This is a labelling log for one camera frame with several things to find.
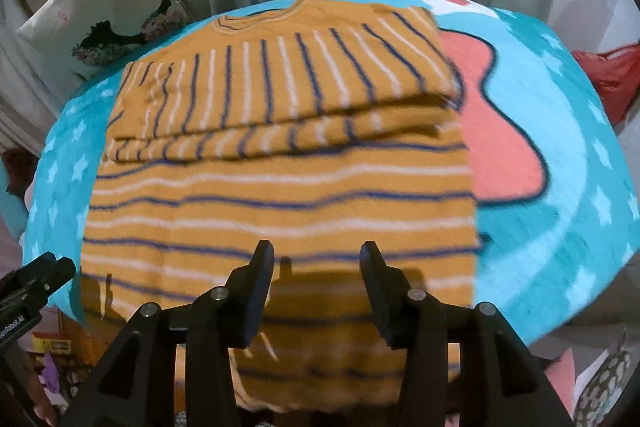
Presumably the red plastic bag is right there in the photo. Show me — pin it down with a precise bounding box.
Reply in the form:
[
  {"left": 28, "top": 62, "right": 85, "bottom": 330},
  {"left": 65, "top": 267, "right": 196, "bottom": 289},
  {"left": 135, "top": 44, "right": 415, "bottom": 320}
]
[{"left": 570, "top": 39, "right": 640, "bottom": 128}]

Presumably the orange striped shirt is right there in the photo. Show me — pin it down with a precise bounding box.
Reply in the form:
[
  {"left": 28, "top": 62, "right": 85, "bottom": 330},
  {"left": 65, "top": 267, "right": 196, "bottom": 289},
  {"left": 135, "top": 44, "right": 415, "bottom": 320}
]
[{"left": 80, "top": 0, "right": 483, "bottom": 413}]

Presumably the teal printed blanket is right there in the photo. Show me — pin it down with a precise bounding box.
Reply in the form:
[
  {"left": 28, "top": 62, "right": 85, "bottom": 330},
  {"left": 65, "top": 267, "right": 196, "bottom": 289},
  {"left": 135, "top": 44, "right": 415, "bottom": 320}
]
[{"left": 22, "top": 0, "right": 640, "bottom": 343}]

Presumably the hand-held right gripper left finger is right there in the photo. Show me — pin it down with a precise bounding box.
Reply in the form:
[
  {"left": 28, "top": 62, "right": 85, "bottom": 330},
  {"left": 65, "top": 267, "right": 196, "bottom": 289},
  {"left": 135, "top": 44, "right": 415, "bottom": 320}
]
[{"left": 60, "top": 239, "right": 275, "bottom": 427}]

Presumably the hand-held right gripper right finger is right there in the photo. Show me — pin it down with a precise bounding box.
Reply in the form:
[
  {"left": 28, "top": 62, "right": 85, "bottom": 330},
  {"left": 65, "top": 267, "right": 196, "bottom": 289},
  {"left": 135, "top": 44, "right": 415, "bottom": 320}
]
[{"left": 360, "top": 240, "right": 574, "bottom": 427}]

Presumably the patterned cushion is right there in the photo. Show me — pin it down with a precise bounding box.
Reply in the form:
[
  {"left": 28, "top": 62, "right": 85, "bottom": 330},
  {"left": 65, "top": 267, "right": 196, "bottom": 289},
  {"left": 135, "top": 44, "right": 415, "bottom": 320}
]
[{"left": 572, "top": 332, "right": 633, "bottom": 427}]

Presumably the cream figure print cushion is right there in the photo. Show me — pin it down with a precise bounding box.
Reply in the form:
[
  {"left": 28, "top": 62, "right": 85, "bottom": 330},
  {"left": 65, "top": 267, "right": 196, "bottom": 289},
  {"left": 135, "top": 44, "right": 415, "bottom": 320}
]
[{"left": 15, "top": 0, "right": 191, "bottom": 82}]

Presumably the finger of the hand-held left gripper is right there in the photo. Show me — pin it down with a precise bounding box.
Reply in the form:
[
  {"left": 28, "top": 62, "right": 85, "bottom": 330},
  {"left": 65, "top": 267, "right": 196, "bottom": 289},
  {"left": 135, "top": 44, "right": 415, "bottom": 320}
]
[{"left": 0, "top": 251, "right": 77, "bottom": 308}]

